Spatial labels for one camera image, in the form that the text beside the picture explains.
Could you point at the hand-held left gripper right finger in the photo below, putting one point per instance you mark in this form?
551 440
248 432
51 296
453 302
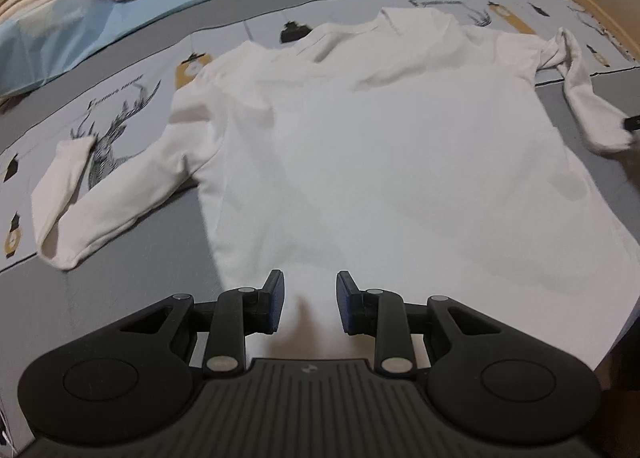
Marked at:
344 300

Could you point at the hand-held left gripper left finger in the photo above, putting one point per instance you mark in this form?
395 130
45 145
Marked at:
277 300

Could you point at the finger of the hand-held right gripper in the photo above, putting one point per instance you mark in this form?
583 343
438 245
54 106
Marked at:
631 123

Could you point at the white long-sleeve shirt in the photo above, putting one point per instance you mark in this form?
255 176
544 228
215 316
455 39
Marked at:
375 163

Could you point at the grey printed bed sheet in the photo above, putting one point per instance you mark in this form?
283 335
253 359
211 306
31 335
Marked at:
125 268

